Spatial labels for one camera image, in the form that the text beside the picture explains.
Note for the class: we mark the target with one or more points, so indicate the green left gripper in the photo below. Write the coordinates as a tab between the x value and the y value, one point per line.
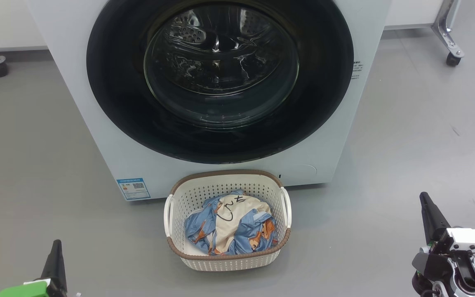
27	291

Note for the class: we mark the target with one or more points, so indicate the blue cartoon print garment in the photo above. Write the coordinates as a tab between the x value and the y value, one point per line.
245	239

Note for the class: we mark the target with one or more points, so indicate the cream garment with black print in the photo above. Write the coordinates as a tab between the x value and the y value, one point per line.
237	214

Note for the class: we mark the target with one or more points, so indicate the glass washing machine door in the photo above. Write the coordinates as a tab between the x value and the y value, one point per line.
109	82

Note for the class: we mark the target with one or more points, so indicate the white front-load washing machine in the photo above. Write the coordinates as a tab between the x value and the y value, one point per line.
146	177

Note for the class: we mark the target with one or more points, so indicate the stainless steel washing machine drum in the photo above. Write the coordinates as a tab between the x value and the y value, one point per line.
188	33

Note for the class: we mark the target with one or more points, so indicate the blue energy label sticker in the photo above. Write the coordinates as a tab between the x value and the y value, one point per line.
133	189

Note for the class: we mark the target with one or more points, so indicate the cream perforated basket brown rim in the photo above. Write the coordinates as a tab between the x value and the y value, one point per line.
229	262

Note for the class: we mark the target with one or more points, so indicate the white partition panel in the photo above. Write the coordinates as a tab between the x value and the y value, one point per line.
410	12

